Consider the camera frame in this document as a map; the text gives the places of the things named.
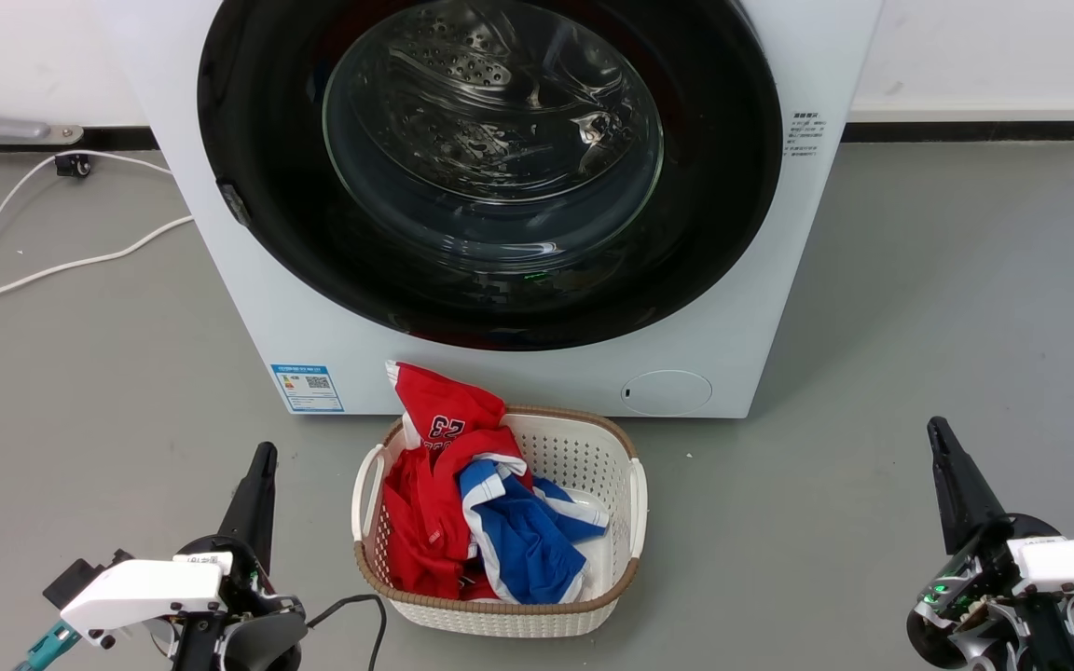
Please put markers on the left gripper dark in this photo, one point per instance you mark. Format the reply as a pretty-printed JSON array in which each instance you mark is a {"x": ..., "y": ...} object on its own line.
[{"x": 248, "y": 634}]

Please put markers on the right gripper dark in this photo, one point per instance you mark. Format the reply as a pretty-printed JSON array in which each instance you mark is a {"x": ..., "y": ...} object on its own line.
[{"x": 984, "y": 615}]

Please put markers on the black round glass washer door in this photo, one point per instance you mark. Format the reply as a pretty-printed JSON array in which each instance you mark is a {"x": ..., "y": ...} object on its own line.
[{"x": 257, "y": 93}]

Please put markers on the white front-load washing machine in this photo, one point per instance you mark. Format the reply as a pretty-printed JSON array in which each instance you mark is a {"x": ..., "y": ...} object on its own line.
[{"x": 733, "y": 354}]

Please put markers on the blue energy label sticker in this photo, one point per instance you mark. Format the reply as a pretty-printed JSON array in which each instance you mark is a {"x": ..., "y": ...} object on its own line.
[{"x": 308, "y": 388}]

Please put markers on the red sports jersey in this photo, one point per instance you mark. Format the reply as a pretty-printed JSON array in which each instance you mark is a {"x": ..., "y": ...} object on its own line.
[{"x": 434, "y": 401}]

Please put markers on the blue and white garment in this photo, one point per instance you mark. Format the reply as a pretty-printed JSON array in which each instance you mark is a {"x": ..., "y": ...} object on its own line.
[{"x": 528, "y": 550}]

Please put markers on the round white filter cover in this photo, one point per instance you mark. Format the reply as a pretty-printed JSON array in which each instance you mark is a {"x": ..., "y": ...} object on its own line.
[{"x": 666, "y": 393}]

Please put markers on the white woven-rim laundry basket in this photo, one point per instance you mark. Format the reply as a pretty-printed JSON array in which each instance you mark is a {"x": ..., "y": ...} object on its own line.
[{"x": 574, "y": 447}]

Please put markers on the black baseboard strip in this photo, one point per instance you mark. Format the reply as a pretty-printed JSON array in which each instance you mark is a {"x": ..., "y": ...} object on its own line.
[{"x": 966, "y": 131}]

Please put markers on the grey metal pipe bracket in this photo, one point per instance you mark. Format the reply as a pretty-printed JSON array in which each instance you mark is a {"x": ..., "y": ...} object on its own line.
[{"x": 6, "y": 129}]

